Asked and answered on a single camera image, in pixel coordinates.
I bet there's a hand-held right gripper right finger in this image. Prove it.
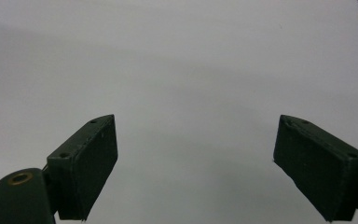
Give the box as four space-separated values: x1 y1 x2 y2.
272 114 358 223

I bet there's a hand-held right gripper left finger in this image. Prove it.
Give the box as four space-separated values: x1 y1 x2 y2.
46 113 119 222

